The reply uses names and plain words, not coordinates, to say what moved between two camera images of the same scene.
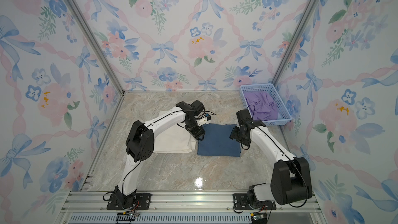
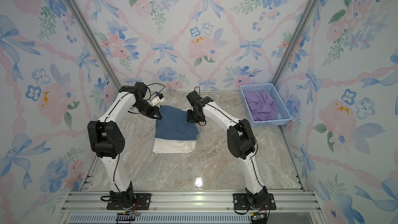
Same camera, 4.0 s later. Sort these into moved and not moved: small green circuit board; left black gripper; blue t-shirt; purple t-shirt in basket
Moved: left black gripper; blue t-shirt
Not moved: purple t-shirt in basket; small green circuit board
